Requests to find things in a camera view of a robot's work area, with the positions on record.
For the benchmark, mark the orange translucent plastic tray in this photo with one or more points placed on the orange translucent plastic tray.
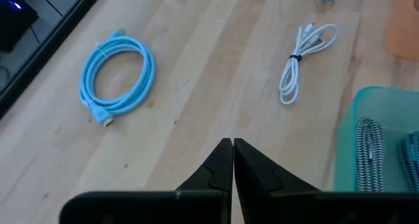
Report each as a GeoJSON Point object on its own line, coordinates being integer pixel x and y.
{"type": "Point", "coordinates": [406, 21]}

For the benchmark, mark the green translucent plastic tray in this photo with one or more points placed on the green translucent plastic tray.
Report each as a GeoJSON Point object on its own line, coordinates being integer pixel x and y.
{"type": "Point", "coordinates": [393, 103]}

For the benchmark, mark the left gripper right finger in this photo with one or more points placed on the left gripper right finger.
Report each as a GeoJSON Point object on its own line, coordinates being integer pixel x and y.
{"type": "Point", "coordinates": [252, 175]}

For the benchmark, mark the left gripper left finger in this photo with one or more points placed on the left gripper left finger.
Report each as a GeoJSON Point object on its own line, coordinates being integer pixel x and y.
{"type": "Point", "coordinates": [219, 171]}

